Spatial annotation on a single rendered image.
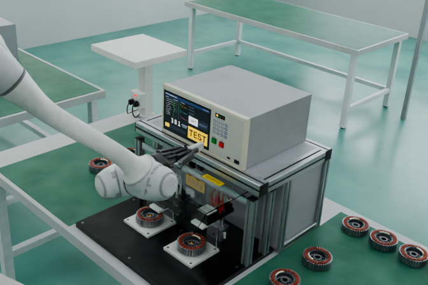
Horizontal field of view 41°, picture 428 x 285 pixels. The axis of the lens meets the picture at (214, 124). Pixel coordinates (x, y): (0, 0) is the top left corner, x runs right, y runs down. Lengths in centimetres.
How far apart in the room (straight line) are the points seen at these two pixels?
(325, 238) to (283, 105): 61
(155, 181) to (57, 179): 114
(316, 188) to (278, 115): 39
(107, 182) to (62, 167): 106
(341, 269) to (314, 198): 30
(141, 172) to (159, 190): 8
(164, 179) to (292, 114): 71
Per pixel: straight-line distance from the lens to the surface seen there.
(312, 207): 238
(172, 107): 223
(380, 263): 234
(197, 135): 216
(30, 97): 164
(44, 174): 277
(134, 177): 166
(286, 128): 218
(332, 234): 244
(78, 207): 251
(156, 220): 230
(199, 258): 216
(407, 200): 432
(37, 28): 708
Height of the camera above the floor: 212
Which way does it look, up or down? 25 degrees down
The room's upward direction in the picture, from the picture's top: 4 degrees clockwise
